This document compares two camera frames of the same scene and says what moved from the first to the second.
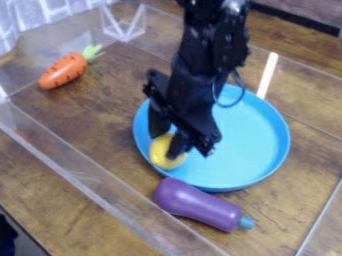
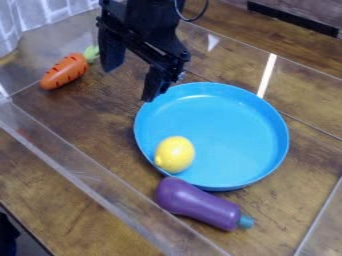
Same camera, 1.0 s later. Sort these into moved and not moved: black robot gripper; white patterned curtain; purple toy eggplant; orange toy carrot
Moved: black robot gripper
Not moved: orange toy carrot; white patterned curtain; purple toy eggplant
